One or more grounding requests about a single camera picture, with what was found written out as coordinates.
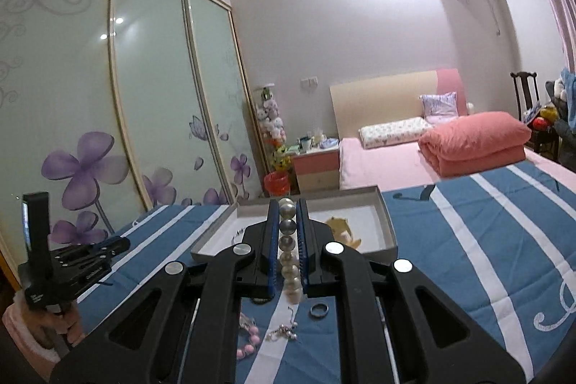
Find pink beige nightstand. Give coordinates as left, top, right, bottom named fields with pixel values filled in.
left=291, top=147, right=341, bottom=194

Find grey cardboard tray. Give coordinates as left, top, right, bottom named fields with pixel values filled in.
left=190, top=185, right=399, bottom=264

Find red trash bin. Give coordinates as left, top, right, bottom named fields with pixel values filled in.
left=263, top=171, right=291, bottom=198

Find dark wooden chair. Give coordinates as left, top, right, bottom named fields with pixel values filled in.
left=509, top=71, right=541, bottom=125

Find white pipe duct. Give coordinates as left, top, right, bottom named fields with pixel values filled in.
left=481, top=0, right=503, bottom=36

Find lavender pillow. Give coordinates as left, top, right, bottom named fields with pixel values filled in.
left=419, top=92, right=460, bottom=125

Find white patterned pillow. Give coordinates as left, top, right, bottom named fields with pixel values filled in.
left=358, top=117, right=435, bottom=150

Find floral sliding door wardrobe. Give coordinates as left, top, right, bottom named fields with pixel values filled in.
left=0, top=0, right=267, bottom=290

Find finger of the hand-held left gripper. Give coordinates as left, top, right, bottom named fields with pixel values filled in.
left=90, top=236, right=131, bottom=261

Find beige pink headboard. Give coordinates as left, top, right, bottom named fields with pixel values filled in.
left=329, top=68, right=464, bottom=140

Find silver earrings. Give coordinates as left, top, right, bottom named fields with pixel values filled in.
left=265, top=307, right=300, bottom=342

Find folded coral quilt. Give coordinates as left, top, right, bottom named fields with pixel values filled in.
left=417, top=110, right=533, bottom=179

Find white pearl necklace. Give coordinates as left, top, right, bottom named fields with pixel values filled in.
left=276, top=197, right=303, bottom=306

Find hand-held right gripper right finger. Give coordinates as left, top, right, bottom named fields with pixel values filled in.
left=297, top=199, right=526, bottom=384

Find person's pink sleeved left forearm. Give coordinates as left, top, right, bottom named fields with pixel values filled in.
left=2, top=294, right=84, bottom=363

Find plush toy tube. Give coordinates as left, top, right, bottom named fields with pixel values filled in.
left=254, top=84, right=291, bottom=176

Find pink bead bracelet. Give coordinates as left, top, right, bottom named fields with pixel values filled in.
left=235, top=312, right=262, bottom=362

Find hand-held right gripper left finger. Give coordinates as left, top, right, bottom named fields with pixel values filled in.
left=49, top=199, right=282, bottom=384

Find pink bed sheet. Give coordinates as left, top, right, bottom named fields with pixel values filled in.
left=338, top=136, right=576, bottom=192

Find blue white striped blanket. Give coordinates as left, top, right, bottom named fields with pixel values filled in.
left=76, top=161, right=576, bottom=384

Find yellow ornament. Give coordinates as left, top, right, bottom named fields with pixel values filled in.
left=326, top=216, right=361, bottom=250

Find blue plush toy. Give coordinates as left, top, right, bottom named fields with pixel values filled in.
left=557, top=68, right=576, bottom=125

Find red yellow balls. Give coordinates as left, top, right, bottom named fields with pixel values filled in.
left=530, top=104, right=559, bottom=131

